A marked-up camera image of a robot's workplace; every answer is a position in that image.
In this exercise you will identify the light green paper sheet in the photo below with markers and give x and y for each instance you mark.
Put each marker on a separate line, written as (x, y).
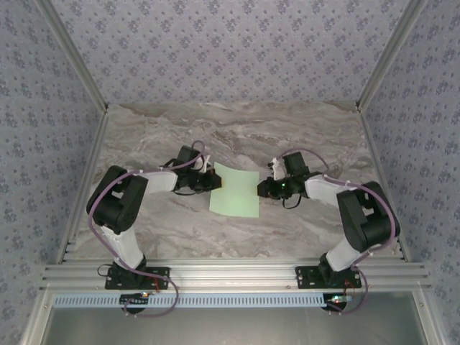
(235, 190)

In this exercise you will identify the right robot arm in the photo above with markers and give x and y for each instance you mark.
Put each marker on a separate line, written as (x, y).
(363, 215)

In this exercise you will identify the grey metal sheet tray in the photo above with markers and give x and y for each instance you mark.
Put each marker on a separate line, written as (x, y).
(230, 327)

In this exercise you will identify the aluminium side rail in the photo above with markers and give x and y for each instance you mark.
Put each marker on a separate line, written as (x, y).
(372, 143)
(85, 179)

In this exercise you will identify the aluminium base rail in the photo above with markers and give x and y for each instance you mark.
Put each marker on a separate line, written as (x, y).
(233, 276)

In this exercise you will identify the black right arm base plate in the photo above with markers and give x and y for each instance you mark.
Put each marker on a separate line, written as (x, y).
(305, 278)

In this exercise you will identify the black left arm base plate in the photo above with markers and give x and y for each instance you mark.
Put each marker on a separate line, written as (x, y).
(158, 278)

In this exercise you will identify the aluminium frame post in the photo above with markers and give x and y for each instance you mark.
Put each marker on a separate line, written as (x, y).
(75, 54)
(389, 54)

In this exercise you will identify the aluminium lower frame bar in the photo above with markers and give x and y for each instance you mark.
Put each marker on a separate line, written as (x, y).
(39, 320)
(427, 320)

